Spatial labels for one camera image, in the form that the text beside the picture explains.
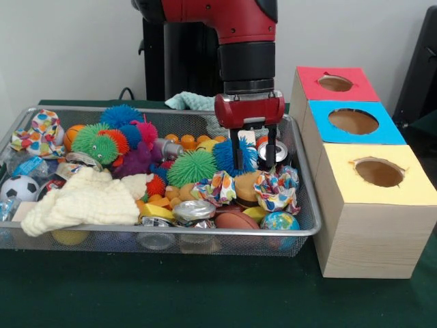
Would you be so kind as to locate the green fuzzy caterpillar toy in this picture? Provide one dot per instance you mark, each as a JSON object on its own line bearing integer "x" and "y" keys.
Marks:
{"x": 99, "y": 143}

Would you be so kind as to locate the blue spiky rubber ball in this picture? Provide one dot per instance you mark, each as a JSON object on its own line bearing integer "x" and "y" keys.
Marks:
{"x": 222, "y": 153}

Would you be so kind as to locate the crushed red drink can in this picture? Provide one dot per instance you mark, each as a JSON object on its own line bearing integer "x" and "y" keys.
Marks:
{"x": 283, "y": 150}

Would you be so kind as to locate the black and white soccer ball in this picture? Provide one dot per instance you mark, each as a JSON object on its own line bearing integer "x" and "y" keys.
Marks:
{"x": 18, "y": 188}

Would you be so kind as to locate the shallow mesh bin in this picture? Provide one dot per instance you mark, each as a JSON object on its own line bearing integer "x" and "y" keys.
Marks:
{"x": 239, "y": 244}

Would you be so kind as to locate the wooden box with three holes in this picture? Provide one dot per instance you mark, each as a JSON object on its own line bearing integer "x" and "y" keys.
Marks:
{"x": 368, "y": 239}

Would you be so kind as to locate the black stand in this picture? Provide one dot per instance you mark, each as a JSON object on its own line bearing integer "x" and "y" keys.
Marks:
{"x": 420, "y": 68}

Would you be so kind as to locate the brown toy football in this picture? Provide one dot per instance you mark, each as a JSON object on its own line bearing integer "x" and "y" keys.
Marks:
{"x": 235, "y": 221}

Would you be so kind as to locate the green spiky rubber ball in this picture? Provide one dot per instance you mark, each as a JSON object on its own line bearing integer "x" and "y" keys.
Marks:
{"x": 193, "y": 167}

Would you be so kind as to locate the cream yellow cloth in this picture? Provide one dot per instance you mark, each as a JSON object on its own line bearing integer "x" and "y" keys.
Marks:
{"x": 92, "y": 201}

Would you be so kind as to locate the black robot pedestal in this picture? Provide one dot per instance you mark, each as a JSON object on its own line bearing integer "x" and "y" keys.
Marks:
{"x": 184, "y": 58}

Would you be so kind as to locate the mint green cloth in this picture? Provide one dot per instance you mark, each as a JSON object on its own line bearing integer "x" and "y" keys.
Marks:
{"x": 191, "y": 100}

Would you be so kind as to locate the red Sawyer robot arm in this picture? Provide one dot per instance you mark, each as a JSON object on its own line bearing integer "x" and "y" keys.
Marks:
{"x": 239, "y": 20}

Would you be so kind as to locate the globe print ball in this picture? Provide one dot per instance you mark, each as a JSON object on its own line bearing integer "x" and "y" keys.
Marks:
{"x": 280, "y": 220}

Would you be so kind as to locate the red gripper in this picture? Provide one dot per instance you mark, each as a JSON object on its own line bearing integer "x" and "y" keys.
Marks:
{"x": 252, "y": 111}

